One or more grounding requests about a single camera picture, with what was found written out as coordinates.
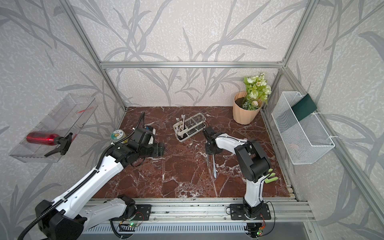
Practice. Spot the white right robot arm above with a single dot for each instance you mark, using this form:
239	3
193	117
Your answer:
252	159

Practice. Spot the white wire mesh basket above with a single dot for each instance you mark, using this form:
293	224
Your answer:
306	140

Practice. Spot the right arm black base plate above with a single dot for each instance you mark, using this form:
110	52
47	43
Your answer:
244	212

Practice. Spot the dark green card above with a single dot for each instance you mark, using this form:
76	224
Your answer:
304	107

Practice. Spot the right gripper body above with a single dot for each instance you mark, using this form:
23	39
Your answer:
209	151

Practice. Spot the red spray bottle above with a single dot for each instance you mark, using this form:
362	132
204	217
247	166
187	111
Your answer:
42	138

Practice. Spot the green yellow label jar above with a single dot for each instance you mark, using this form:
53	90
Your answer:
119	136

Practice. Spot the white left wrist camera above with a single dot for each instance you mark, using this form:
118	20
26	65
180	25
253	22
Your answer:
152	134

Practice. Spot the clear wall shelf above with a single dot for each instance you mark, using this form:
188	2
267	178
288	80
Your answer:
69	116

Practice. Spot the green white artificial flowers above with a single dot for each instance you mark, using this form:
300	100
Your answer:
258	92

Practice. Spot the pink toothbrush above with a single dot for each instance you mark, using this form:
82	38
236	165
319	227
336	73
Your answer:
182	124

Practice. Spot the peach ribbed flower pot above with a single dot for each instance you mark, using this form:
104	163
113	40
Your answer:
240	115

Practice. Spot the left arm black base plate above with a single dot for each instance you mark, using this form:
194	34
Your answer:
137	213

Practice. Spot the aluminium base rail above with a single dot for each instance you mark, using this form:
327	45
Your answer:
215	210

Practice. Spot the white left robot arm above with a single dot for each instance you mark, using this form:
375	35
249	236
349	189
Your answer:
64	217

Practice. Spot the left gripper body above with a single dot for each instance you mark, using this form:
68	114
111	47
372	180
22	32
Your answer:
150	150

